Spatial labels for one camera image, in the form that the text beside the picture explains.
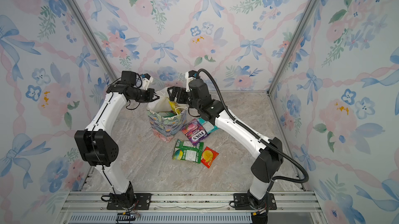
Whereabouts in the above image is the yellow lemon candy bag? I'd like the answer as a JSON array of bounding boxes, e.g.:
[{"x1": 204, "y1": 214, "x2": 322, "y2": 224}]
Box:
[{"x1": 169, "y1": 101, "x2": 177, "y2": 114}]

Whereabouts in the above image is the floral paper gift bag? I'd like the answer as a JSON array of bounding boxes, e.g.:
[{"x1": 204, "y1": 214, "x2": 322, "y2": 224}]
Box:
[{"x1": 147, "y1": 88, "x2": 188, "y2": 143}]

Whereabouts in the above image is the pink berry candy bag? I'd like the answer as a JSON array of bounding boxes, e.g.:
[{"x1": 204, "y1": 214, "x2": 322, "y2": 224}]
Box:
[{"x1": 180, "y1": 119, "x2": 208, "y2": 145}]

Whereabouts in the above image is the teal mint candy bag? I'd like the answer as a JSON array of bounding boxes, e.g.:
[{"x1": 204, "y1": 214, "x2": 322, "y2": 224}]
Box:
[{"x1": 197, "y1": 118, "x2": 218, "y2": 134}]

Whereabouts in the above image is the green lime candy bag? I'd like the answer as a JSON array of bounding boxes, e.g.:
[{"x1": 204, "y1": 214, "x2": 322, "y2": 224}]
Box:
[{"x1": 172, "y1": 139, "x2": 204, "y2": 163}]

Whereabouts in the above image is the teal red Fox's candy bag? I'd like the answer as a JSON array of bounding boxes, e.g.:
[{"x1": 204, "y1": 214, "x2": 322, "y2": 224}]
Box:
[{"x1": 158, "y1": 111, "x2": 176, "y2": 118}]

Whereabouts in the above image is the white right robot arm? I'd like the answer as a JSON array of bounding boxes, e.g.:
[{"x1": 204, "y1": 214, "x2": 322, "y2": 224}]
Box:
[{"x1": 167, "y1": 87, "x2": 284, "y2": 209}]

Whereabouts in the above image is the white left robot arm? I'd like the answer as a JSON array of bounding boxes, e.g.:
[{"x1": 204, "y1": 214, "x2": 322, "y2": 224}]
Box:
[{"x1": 74, "y1": 81, "x2": 159, "y2": 195}]

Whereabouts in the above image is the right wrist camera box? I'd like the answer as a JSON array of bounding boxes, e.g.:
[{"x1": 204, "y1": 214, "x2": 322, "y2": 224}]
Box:
[{"x1": 189, "y1": 79, "x2": 211, "y2": 99}]

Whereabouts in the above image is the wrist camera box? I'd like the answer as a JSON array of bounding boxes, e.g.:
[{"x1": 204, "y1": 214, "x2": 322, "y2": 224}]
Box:
[
  {"x1": 189, "y1": 79, "x2": 211, "y2": 99},
  {"x1": 120, "y1": 70, "x2": 138, "y2": 86}
]

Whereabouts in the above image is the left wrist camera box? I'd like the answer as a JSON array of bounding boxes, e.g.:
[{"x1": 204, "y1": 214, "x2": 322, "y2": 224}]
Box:
[{"x1": 120, "y1": 70, "x2": 138, "y2": 86}]

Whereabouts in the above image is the aluminium left corner post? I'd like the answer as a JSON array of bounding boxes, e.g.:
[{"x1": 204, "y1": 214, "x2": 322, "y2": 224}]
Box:
[{"x1": 64, "y1": 0, "x2": 117, "y2": 80}]

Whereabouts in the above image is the aluminium corner post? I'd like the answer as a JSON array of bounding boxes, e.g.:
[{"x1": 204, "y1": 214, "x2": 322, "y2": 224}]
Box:
[
  {"x1": 64, "y1": 0, "x2": 117, "y2": 80},
  {"x1": 267, "y1": 0, "x2": 320, "y2": 96}
]

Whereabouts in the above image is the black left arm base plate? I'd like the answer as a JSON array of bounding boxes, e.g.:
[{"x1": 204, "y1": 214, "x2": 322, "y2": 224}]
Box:
[{"x1": 101, "y1": 193, "x2": 152, "y2": 211}]

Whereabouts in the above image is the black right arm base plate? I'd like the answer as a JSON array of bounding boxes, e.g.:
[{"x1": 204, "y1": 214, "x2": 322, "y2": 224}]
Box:
[{"x1": 230, "y1": 193, "x2": 277, "y2": 211}]

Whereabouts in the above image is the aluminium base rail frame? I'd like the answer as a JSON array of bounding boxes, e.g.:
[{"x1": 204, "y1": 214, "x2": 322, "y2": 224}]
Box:
[{"x1": 55, "y1": 191, "x2": 327, "y2": 224}]

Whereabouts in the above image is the black corrugated cable hose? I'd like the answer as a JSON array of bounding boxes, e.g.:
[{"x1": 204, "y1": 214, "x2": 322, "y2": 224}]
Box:
[{"x1": 195, "y1": 68, "x2": 310, "y2": 184}]

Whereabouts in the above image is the aluminium right corner post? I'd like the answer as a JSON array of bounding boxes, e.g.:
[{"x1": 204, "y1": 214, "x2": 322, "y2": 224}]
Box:
[{"x1": 267, "y1": 0, "x2": 320, "y2": 96}]

